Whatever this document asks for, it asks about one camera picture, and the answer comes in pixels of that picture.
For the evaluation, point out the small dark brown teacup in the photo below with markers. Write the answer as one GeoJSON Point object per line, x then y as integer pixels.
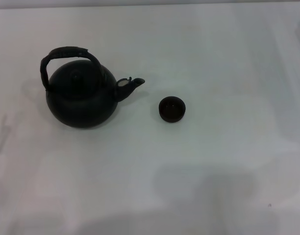
{"type": "Point", "coordinates": [172, 111]}

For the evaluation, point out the black round teapot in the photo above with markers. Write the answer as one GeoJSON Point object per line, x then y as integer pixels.
{"type": "Point", "coordinates": [81, 110]}

